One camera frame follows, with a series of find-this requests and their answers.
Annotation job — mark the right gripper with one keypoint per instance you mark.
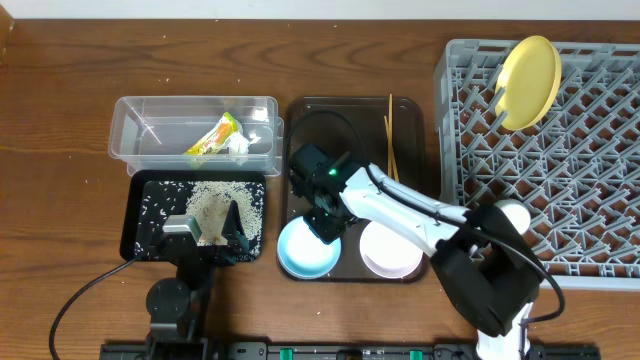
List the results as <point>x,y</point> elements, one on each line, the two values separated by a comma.
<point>325,232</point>

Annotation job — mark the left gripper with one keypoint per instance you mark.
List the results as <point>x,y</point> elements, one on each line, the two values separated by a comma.
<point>201,248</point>

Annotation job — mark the blue bowl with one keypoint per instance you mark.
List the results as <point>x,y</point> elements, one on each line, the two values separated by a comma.
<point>302,254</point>

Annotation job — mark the pink bowl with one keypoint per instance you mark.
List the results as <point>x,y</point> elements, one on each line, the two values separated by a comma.
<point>387,254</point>

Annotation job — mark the white tissue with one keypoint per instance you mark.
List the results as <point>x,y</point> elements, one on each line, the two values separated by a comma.
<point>238,145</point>

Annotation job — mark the green snack wrapper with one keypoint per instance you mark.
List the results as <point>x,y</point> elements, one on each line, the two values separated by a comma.
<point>216,138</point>

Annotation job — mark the white cup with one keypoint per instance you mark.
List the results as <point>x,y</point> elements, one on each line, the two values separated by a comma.
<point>517,213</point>

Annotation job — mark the yellow plate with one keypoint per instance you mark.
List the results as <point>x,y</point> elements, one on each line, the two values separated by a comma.
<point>530,78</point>

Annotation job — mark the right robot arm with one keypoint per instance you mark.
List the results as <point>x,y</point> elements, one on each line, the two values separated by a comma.
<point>483,263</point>

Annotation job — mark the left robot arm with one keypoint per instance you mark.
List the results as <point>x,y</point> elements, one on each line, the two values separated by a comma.
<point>178,305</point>

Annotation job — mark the black waste tray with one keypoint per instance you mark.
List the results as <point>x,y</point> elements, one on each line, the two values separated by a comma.
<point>134,200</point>

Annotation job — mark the grey dishwasher rack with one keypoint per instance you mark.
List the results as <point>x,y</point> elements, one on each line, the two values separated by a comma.
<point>576,170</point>

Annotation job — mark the pile of rice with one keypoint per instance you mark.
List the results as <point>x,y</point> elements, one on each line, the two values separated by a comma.
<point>208,202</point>

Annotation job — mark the brown serving tray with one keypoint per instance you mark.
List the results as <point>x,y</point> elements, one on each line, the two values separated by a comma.
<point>355,124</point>

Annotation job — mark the clear plastic bin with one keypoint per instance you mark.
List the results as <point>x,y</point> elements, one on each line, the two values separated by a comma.
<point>155,132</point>

